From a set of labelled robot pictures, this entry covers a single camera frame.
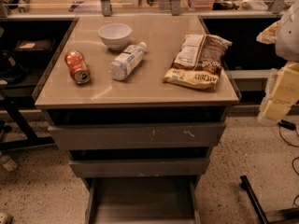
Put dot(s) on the black power adapter with cable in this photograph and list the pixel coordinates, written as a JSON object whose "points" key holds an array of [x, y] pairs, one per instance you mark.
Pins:
{"points": [[289, 126]]}

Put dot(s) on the brown chip bag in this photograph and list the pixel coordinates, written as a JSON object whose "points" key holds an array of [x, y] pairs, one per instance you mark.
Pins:
{"points": [[198, 64]]}

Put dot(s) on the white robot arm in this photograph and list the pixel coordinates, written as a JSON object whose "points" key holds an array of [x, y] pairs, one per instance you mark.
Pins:
{"points": [[287, 46]]}

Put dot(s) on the drawer grey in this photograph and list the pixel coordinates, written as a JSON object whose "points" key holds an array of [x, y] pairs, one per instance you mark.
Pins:
{"points": [[124, 168], [129, 136]]}

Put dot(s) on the open bottom drawer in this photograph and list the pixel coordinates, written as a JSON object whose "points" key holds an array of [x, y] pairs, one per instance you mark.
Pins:
{"points": [[142, 200]]}

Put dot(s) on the middle drawer grey front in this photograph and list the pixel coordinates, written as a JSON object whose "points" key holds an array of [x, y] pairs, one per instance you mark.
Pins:
{"points": [[124, 168]]}

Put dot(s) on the black bag on shelf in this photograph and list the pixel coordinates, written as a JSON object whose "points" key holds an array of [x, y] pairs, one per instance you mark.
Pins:
{"points": [[34, 53]]}

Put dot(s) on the black stand leg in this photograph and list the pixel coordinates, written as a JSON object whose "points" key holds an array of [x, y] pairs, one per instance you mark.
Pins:
{"points": [[32, 139]]}

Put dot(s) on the white bowl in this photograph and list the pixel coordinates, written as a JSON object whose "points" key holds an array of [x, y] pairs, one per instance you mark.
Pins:
{"points": [[115, 36]]}

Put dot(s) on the clear plastic water bottle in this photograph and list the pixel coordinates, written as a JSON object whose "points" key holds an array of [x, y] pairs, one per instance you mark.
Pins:
{"points": [[127, 61]]}

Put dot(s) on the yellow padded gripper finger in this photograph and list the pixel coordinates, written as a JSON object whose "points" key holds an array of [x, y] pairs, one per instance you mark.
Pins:
{"points": [[269, 35], [281, 93]]}

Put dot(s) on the top drawer grey front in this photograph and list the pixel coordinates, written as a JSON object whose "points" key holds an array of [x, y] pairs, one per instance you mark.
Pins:
{"points": [[129, 136]]}

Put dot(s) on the red coke can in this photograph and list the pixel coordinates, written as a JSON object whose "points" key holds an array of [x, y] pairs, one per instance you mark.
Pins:
{"points": [[78, 69]]}

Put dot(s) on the small white bottle on floor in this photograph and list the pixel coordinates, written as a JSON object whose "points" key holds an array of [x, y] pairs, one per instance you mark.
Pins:
{"points": [[8, 163]]}

